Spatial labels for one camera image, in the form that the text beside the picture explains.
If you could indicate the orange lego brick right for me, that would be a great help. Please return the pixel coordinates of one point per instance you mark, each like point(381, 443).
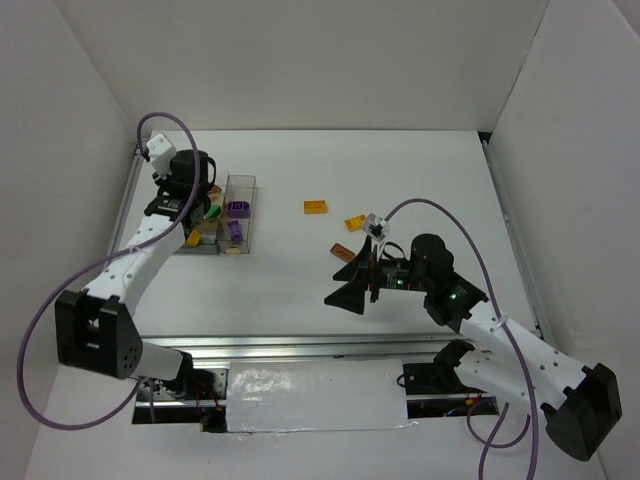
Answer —
point(355, 223)

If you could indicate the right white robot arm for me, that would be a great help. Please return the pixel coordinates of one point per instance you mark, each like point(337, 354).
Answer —
point(579, 404)

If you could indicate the purple lego brick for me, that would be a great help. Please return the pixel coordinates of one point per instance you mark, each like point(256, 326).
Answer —
point(235, 231)

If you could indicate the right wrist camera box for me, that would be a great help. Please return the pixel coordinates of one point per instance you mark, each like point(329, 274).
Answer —
point(376, 229)

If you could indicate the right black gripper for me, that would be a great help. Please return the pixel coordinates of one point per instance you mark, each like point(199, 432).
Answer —
point(373, 276)

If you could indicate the green lego brick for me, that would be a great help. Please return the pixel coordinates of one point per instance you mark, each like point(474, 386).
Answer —
point(214, 211)

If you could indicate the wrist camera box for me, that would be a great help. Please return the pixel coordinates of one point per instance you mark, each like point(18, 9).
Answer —
point(376, 229)
point(160, 151)

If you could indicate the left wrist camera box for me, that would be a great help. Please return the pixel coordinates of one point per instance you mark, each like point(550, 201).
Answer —
point(160, 151)

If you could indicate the brown orange lego brick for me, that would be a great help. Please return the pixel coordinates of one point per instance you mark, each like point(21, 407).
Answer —
point(341, 252)

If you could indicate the clear tall narrow container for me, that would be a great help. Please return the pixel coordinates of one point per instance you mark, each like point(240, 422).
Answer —
point(239, 188)

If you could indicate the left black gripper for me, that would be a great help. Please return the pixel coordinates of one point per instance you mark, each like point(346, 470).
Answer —
point(196, 216)

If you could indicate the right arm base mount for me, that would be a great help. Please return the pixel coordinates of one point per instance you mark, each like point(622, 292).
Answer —
point(434, 391)

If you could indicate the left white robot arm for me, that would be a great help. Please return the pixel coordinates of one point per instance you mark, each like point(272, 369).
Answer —
point(95, 328)

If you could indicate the clear wavy container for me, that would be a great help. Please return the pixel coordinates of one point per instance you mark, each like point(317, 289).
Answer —
point(222, 180)

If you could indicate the purple round lego piece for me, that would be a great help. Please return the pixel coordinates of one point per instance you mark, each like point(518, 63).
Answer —
point(238, 209)

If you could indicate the orange lego brick far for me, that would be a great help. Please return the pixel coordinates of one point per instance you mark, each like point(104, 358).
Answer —
point(314, 207)

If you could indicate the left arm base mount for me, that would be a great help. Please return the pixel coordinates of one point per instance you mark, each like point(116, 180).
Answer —
point(197, 397)

